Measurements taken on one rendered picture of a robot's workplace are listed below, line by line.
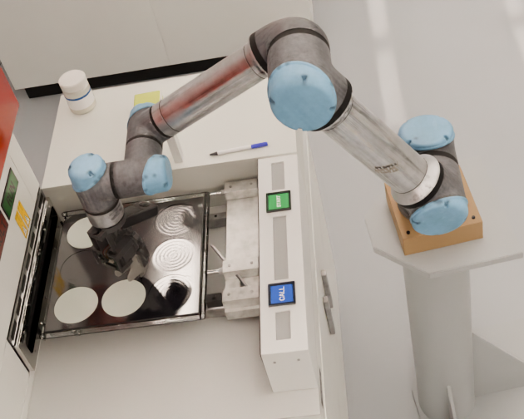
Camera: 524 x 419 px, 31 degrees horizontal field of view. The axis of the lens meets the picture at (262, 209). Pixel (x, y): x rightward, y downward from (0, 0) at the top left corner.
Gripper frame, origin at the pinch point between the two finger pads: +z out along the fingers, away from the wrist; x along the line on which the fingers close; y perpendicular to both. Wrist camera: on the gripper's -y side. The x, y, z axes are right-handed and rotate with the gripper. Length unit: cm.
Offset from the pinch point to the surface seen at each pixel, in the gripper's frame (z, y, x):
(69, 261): 1.7, 4.0, -19.0
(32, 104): 91, -105, -175
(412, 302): 36, -39, 45
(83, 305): 1.7, 12.7, -7.4
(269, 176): -4.3, -32.4, 15.0
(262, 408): 9.7, 13.9, 38.9
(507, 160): 92, -146, 27
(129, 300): 1.6, 7.3, 1.6
